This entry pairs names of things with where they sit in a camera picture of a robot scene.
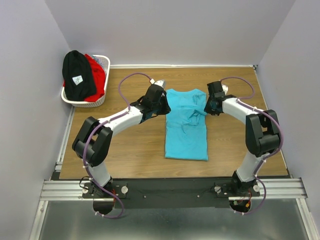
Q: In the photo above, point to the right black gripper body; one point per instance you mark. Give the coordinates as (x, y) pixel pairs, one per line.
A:
(208, 107)

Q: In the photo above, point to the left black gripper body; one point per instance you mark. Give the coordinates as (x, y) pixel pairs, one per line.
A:
(163, 107)

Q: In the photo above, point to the cyan t shirt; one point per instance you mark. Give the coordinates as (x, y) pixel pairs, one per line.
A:
(185, 126)

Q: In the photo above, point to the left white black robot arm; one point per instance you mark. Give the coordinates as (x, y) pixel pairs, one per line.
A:
(93, 140)

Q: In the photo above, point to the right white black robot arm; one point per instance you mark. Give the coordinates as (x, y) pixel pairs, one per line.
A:
(263, 137)

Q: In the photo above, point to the red t shirt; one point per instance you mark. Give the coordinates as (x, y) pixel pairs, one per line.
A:
(84, 78)

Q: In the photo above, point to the white plastic laundry basket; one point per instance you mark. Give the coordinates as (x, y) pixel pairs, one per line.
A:
(100, 73)

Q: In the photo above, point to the grey patterned garment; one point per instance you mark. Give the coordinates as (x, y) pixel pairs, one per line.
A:
(96, 59)

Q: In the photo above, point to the black t shirt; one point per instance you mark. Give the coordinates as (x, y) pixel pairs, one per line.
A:
(78, 77)

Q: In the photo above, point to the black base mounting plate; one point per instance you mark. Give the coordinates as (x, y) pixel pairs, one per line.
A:
(171, 193)

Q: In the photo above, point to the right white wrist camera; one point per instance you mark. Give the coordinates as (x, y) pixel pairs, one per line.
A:
(225, 89)

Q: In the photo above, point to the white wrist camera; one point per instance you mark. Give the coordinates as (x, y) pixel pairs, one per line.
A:
(161, 83)
(225, 89)

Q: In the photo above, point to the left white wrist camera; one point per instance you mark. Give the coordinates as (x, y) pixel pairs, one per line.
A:
(161, 83)

